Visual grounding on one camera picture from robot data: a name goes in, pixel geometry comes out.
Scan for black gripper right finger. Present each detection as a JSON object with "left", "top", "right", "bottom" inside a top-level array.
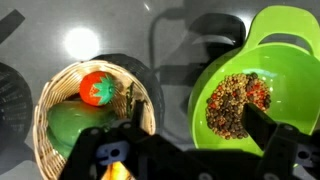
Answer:
[{"left": 240, "top": 102, "right": 320, "bottom": 180}]

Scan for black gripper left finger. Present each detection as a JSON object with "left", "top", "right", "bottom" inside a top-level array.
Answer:
[{"left": 59, "top": 100, "right": 208, "bottom": 180}]

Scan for green plastic bowl with handle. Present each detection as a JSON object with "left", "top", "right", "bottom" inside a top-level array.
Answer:
[{"left": 187, "top": 4, "right": 320, "bottom": 168}]

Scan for mixed beans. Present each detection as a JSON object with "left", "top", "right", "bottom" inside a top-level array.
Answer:
[{"left": 204, "top": 72, "right": 272, "bottom": 140}]

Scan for green toy vegetable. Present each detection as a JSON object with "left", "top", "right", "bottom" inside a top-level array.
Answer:
[{"left": 46, "top": 99, "right": 119, "bottom": 159}]

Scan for yellow orange toy food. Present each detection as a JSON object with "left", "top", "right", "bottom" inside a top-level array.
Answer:
[{"left": 101, "top": 161, "right": 134, "bottom": 180}]

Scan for red toy strawberry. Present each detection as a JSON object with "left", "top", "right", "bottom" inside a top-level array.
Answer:
[{"left": 78, "top": 70, "right": 116, "bottom": 108}]

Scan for dark green toy stalk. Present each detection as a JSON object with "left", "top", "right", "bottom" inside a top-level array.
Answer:
[{"left": 125, "top": 81, "right": 136, "bottom": 118}]

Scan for wicker basket with strawberry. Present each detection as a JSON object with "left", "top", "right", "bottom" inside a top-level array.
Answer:
[{"left": 32, "top": 59, "right": 157, "bottom": 180}]

